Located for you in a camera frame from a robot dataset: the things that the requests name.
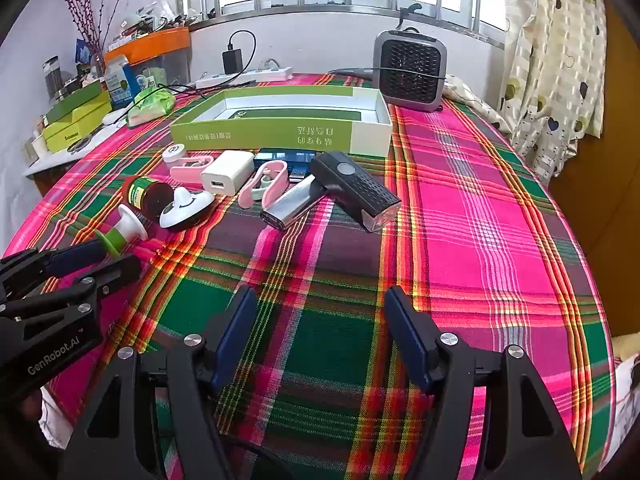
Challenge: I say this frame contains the silver metal flashlight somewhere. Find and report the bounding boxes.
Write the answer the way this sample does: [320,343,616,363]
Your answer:
[259,176,328,232]

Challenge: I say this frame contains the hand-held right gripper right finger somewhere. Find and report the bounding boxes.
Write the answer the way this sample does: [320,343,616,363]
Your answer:
[384,286,583,480]

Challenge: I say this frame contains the glass jar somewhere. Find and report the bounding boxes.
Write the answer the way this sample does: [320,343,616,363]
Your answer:
[42,56,64,101]

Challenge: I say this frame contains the green tissue pack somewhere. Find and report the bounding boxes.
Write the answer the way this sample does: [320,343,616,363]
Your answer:
[126,86,176,128]

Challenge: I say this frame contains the pink green plaid tablecloth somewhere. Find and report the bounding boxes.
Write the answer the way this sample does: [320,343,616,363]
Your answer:
[0,72,617,480]

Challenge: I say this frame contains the black charging cable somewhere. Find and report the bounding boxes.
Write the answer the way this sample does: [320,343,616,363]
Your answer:
[165,30,258,103]

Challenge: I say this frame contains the green cardboard box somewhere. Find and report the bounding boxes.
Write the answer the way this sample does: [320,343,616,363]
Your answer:
[169,85,393,157]

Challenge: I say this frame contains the wooden wardrobe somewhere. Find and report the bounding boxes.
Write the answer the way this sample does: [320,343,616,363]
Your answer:
[547,0,640,341]

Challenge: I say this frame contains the blue white carton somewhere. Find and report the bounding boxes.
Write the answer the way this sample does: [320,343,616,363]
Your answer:
[103,57,142,110]

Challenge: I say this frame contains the grey space heater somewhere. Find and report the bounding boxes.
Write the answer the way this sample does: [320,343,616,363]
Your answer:
[372,27,447,112]

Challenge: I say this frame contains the white round gadget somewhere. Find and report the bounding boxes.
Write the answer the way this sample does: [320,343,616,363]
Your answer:
[159,187,215,233]

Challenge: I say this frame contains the white USB charger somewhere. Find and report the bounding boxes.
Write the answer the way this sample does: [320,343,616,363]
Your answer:
[200,151,256,196]

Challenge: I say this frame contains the black bike light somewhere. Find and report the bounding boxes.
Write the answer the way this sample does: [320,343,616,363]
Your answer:
[310,151,402,234]

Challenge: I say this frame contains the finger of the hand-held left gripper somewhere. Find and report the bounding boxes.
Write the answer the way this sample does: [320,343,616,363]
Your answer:
[0,254,142,342]
[0,239,109,303]

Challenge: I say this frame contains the white green bottle stopper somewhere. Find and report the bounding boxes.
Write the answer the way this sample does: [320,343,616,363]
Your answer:
[95,208,150,261]

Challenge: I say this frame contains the dried pink branches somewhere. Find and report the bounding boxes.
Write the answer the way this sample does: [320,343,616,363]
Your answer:
[60,0,138,76]

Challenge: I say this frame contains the yellow green flat box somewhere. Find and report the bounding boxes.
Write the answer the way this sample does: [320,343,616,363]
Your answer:
[41,102,113,155]

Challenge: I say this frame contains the brown bottle red cap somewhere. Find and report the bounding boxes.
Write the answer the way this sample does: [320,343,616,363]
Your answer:
[121,176,174,221]

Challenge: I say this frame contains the metal window grille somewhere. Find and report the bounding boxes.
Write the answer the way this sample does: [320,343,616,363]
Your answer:
[180,0,508,46]

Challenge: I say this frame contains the cream patterned curtain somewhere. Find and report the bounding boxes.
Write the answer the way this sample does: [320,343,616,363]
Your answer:
[492,0,608,186]

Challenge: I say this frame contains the grey scissors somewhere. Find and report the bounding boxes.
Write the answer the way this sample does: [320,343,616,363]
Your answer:
[67,132,101,153]

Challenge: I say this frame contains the orange lidded storage bin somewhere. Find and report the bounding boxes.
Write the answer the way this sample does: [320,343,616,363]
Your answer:
[105,27,192,88]

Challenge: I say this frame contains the white power strip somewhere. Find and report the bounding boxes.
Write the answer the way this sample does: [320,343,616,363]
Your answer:
[195,66,293,88]

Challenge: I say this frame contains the black window handle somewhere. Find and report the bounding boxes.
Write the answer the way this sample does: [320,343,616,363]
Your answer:
[398,2,423,31]

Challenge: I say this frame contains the dark green flat box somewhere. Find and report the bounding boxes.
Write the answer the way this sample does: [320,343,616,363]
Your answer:
[46,81,112,126]

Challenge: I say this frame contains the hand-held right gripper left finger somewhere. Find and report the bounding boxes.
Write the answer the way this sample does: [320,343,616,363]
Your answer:
[57,285,261,480]

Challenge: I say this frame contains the blue USB hub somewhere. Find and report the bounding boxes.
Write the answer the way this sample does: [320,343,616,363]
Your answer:
[253,147,318,183]

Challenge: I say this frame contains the pink plastic clip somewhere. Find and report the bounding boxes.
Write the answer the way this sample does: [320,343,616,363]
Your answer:
[237,164,291,210]
[169,155,217,181]

